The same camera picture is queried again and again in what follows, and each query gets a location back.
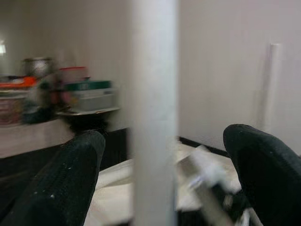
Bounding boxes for orange lidded jar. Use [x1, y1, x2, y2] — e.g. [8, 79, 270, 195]
[0, 76, 40, 90]

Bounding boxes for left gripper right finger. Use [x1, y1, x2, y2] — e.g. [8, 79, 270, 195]
[222, 124, 301, 226]

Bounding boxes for black table cloth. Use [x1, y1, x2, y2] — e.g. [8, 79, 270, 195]
[0, 127, 236, 226]

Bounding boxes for red lidded container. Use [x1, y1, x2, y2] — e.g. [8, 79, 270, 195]
[58, 67, 87, 83]

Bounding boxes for steel pot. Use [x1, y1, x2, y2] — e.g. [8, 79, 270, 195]
[22, 57, 54, 78]

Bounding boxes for white plastic table top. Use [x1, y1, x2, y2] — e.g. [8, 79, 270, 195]
[93, 138, 244, 212]

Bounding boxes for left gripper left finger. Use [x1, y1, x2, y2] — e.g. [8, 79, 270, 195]
[0, 130, 106, 226]

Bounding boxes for dark bag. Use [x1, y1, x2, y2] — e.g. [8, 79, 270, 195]
[22, 103, 59, 125]

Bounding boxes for red printed box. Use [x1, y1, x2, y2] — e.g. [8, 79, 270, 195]
[0, 98, 24, 124]

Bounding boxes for black stool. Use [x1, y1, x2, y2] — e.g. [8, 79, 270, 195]
[67, 115, 111, 138]

